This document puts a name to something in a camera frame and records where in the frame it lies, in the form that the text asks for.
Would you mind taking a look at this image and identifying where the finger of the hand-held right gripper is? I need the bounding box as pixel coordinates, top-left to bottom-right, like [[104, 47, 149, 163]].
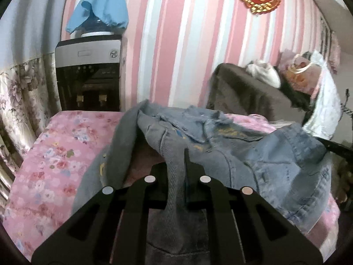
[[314, 137, 353, 157]]

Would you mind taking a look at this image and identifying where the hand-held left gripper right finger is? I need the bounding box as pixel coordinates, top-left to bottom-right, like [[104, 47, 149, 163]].
[[184, 148, 323, 265]]

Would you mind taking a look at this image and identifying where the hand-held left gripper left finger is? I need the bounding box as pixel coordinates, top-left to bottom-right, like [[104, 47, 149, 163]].
[[31, 163, 169, 265]]

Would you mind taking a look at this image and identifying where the blue denim jacket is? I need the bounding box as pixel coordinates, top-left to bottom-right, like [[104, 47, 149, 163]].
[[72, 99, 333, 265]]

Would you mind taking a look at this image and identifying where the white lace cloth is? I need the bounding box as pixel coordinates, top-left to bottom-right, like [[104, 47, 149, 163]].
[[302, 52, 343, 141]]

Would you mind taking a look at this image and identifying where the black garment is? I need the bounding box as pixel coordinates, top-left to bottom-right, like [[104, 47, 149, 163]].
[[278, 72, 315, 111]]

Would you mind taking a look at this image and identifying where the pink floral bag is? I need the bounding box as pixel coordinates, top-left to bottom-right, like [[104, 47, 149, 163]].
[[278, 50, 329, 97]]

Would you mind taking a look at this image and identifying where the brown towel chair cover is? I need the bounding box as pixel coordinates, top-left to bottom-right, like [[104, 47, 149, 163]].
[[207, 63, 306, 125]]

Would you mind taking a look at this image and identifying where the white bundled cloth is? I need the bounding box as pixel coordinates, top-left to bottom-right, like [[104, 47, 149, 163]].
[[246, 59, 281, 88]]

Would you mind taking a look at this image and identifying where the pink floral bedsheet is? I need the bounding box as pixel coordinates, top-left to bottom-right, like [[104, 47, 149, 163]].
[[3, 110, 341, 263]]

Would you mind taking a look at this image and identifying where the black silver water dispenser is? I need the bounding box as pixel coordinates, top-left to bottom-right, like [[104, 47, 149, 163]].
[[55, 34, 123, 112]]

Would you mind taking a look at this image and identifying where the floral curtain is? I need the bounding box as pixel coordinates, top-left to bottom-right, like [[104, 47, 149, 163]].
[[0, 52, 63, 216]]

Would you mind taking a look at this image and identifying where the blue cloth cover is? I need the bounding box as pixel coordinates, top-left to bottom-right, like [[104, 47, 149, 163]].
[[66, 0, 130, 34]]

